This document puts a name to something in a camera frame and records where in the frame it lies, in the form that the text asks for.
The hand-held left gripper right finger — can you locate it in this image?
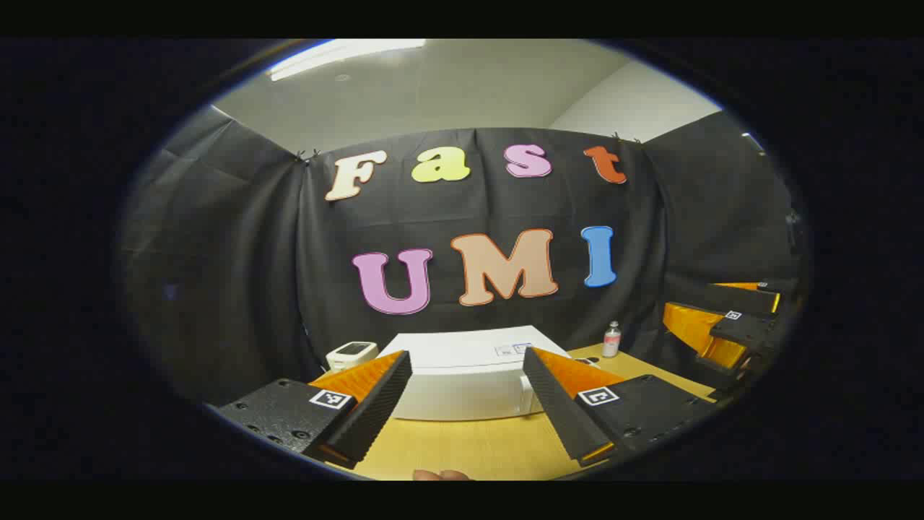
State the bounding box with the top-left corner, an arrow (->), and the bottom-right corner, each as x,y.
522,346 -> 719,467

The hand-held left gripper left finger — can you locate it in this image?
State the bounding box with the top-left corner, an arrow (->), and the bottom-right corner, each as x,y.
217,350 -> 414,470

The white microwave oven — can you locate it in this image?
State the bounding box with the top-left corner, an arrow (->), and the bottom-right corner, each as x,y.
375,325 -> 578,422

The small white device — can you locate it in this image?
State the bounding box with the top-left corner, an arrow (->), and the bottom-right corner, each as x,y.
326,341 -> 379,373

